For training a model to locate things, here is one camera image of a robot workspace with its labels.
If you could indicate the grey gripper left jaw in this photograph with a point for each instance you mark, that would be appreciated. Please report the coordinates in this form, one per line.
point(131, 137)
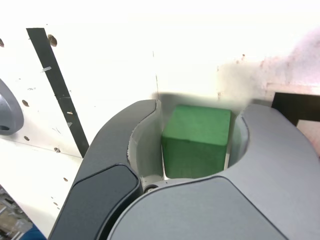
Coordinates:
point(105, 175)

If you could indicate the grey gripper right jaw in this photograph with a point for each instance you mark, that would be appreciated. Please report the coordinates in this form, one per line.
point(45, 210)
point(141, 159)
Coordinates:
point(225, 212)

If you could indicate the green cube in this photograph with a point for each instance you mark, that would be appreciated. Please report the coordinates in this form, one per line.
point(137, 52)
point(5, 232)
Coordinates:
point(195, 140)

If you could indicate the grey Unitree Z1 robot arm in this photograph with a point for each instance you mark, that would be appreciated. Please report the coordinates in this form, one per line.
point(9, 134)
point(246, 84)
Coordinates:
point(10, 112)

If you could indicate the black tape square outline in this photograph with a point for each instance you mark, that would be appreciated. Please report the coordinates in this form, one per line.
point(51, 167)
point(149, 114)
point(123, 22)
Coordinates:
point(295, 105)

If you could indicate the black tape strip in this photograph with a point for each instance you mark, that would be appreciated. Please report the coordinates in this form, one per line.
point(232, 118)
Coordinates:
point(58, 87)

